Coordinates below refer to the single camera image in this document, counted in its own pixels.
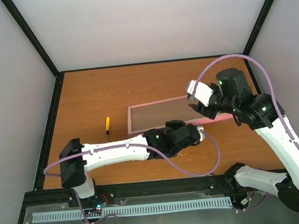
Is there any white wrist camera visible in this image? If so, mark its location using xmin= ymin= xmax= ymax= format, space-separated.
xmin=195 ymin=125 xmax=205 ymax=142
xmin=186 ymin=80 xmax=214 ymax=106

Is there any black aluminium cage frame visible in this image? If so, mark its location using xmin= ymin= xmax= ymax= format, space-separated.
xmin=0 ymin=0 xmax=299 ymax=224

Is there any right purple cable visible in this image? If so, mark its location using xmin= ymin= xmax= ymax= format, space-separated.
xmin=189 ymin=47 xmax=299 ymax=224

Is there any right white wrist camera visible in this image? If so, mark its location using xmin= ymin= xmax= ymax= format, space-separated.
xmin=186 ymin=80 xmax=214 ymax=106

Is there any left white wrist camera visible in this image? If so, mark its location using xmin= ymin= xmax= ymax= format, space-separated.
xmin=195 ymin=125 xmax=205 ymax=142

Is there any pink wooden picture frame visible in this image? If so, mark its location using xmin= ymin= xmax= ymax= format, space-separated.
xmin=123 ymin=90 xmax=234 ymax=135

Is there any light blue cable duct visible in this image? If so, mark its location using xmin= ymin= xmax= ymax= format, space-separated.
xmin=31 ymin=197 xmax=232 ymax=224

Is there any yellow handled screwdriver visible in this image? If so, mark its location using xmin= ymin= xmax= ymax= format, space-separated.
xmin=105 ymin=117 xmax=111 ymax=142

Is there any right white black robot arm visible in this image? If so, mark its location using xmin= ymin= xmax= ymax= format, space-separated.
xmin=186 ymin=68 xmax=299 ymax=212

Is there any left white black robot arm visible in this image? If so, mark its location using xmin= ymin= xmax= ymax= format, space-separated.
xmin=59 ymin=120 xmax=204 ymax=205

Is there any brown frame backing board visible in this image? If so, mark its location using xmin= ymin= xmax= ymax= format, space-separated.
xmin=129 ymin=97 xmax=207 ymax=132

